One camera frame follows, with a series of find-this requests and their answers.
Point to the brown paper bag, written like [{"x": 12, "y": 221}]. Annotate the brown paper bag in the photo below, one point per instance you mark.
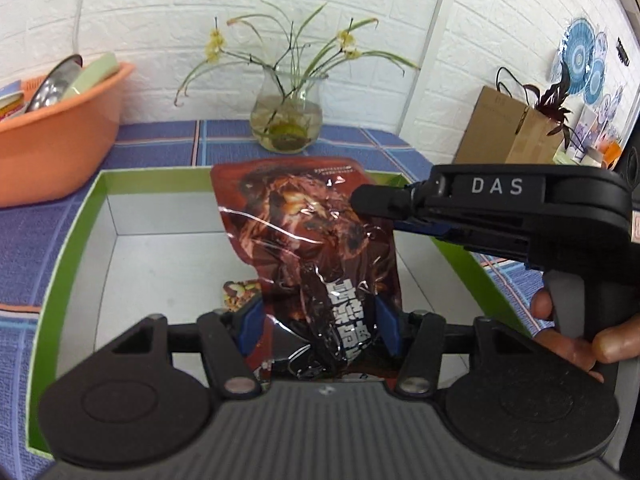
[{"x": 500, "y": 130}]

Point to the pale green bowl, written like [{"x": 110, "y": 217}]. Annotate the pale green bowl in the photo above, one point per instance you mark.
[{"x": 95, "y": 72}]

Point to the white picture card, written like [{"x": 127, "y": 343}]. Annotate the white picture card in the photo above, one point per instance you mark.
[{"x": 586, "y": 127}]

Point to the medium blue paper fan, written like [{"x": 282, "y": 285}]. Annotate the medium blue paper fan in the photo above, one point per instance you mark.
[{"x": 596, "y": 82}]

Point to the small nut snack packet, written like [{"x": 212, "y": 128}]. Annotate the small nut snack packet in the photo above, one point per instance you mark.
[{"x": 240, "y": 294}]

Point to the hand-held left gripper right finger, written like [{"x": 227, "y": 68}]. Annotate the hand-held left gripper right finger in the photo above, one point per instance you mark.
[{"x": 388, "y": 330}]

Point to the dark red leaf plant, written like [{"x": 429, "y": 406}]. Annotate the dark red leaf plant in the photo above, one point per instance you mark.
[{"x": 555, "y": 97}]

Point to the small blue paper fan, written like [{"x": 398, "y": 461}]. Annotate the small blue paper fan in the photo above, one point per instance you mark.
[{"x": 601, "y": 46}]

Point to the dark red snack bag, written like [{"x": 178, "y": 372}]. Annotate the dark red snack bag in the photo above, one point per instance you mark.
[{"x": 300, "y": 220}]

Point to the black wall bracket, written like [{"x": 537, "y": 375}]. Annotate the black wall bracket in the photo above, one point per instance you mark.
[{"x": 621, "y": 50}]

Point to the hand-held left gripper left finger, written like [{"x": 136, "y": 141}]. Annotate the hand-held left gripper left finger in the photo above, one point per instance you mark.
[{"x": 248, "y": 327}]

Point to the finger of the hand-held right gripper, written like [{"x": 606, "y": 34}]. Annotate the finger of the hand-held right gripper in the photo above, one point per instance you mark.
[
  {"x": 480, "y": 242},
  {"x": 385, "y": 201}
]

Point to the green cardboard box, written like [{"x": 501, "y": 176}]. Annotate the green cardboard box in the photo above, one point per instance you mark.
[{"x": 150, "y": 270}]

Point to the person's right hand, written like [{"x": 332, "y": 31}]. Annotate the person's right hand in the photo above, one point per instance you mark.
[{"x": 617, "y": 342}]

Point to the glass vase with flowers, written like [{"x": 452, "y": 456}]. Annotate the glass vase with flowers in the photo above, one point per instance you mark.
[{"x": 295, "y": 45}]

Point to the orange plastic basin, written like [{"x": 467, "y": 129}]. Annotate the orange plastic basin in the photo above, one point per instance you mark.
[{"x": 60, "y": 150}]

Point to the blue decorative wall plates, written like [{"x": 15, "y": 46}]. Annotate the blue decorative wall plates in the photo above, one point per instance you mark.
[{"x": 575, "y": 55}]

